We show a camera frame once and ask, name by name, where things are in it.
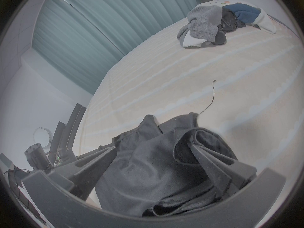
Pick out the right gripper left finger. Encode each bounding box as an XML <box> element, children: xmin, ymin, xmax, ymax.
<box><xmin>47</xmin><ymin>146</ymin><xmax>117</xmax><ymax>200</ymax></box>

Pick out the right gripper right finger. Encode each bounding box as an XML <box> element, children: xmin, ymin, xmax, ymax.
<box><xmin>191</xmin><ymin>144</ymin><xmax>257</xmax><ymax>197</ymax></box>

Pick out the black T-shirt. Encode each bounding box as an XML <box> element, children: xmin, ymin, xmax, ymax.
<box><xmin>96</xmin><ymin>80</ymin><xmax>240</xmax><ymax>217</ymax></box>

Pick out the bed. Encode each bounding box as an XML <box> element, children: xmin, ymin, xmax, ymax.
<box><xmin>77</xmin><ymin>0</ymin><xmax>303</xmax><ymax>208</ymax></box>

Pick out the pile of clothes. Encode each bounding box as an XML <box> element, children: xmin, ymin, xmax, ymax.
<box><xmin>177</xmin><ymin>3</ymin><xmax>277</xmax><ymax>48</ymax></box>

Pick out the white round mirror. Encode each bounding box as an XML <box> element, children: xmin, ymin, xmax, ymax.
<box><xmin>32</xmin><ymin>127</ymin><xmax>52</xmax><ymax>149</ymax></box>

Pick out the blue-green curtain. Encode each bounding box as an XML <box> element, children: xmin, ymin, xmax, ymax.
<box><xmin>32</xmin><ymin>0</ymin><xmax>126</xmax><ymax>96</ymax></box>
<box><xmin>55</xmin><ymin>0</ymin><xmax>210</xmax><ymax>56</ymax></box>

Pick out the white printed pillow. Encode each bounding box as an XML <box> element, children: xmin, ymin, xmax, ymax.
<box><xmin>214</xmin><ymin>0</ymin><xmax>241</xmax><ymax>6</ymax></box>

